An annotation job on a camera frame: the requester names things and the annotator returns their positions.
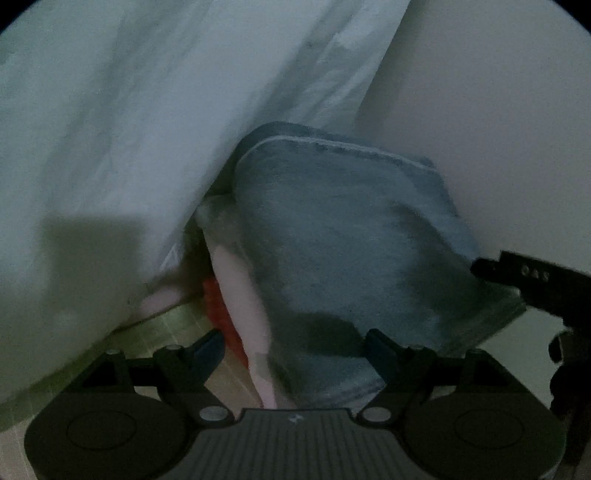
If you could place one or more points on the white grey folded garment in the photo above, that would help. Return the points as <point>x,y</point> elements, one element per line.
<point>212,249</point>

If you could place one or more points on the red orange garment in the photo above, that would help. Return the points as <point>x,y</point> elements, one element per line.
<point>218,314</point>

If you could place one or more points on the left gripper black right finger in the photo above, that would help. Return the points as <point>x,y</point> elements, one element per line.
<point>408,376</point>

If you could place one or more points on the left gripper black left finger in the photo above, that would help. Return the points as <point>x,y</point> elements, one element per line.
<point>181,374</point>

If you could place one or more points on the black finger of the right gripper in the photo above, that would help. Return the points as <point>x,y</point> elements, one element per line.
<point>557,290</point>

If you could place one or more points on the pale carrot print sheet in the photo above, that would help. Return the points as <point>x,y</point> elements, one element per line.
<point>116,117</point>

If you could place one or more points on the blue denim jeans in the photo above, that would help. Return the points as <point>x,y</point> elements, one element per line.
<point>342,238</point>

